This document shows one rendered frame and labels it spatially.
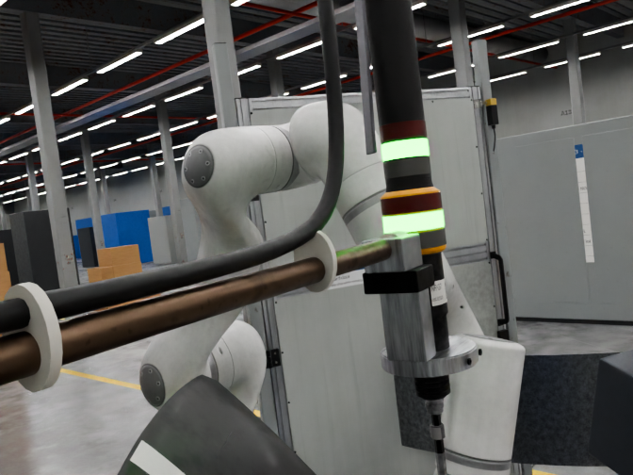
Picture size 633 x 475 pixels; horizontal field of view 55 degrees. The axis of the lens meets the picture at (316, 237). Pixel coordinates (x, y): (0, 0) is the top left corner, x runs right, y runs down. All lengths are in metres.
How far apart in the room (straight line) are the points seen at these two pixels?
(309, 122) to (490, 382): 0.38
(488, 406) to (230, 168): 0.43
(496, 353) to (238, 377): 0.52
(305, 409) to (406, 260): 2.05
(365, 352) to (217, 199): 1.73
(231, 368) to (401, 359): 0.66
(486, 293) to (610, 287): 4.07
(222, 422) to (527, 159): 6.59
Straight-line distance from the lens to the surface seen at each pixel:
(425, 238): 0.43
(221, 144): 0.82
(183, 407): 0.40
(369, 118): 0.43
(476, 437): 0.73
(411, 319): 0.42
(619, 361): 1.16
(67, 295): 0.21
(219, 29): 7.53
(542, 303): 7.05
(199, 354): 0.99
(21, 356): 0.20
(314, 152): 0.76
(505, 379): 0.72
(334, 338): 2.41
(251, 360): 1.09
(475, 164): 2.73
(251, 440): 0.42
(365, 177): 0.73
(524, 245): 7.01
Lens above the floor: 1.57
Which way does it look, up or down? 3 degrees down
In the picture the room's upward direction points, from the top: 7 degrees counter-clockwise
